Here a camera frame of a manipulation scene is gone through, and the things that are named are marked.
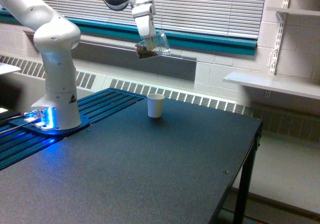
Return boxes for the white radiator vent cover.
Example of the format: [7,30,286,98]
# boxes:
[0,53,320,143]

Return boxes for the white tray at left edge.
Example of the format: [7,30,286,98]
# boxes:
[0,62,21,75]

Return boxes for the white window blinds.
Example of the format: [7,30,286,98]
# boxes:
[43,0,265,39]

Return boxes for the white lower wall shelf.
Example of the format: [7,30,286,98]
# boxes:
[223,70,320,100]

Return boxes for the white upper wall shelf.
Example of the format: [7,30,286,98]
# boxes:
[266,7,320,17]

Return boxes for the white shelf standard rail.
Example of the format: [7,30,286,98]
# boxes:
[268,0,290,75]

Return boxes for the blue aluminium rail frame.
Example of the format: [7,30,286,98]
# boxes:
[0,88,146,170]

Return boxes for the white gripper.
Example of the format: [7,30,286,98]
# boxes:
[132,3,156,39]

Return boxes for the teal window sill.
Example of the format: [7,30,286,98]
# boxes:
[0,9,258,57]

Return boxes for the white wall shelf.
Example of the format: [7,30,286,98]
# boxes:
[223,70,320,100]
[266,7,320,17]

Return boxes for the white paper cup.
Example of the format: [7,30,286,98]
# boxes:
[147,93,165,118]

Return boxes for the clear plastic cup with nuts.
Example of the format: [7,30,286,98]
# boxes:
[135,30,171,59]

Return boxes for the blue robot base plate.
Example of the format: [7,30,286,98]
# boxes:
[22,114,89,137]

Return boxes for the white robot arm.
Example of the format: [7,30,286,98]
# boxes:
[0,0,156,132]

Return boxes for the black table leg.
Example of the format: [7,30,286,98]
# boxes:
[232,145,257,224]

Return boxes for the black cable at base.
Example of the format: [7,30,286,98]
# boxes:
[0,111,33,135]

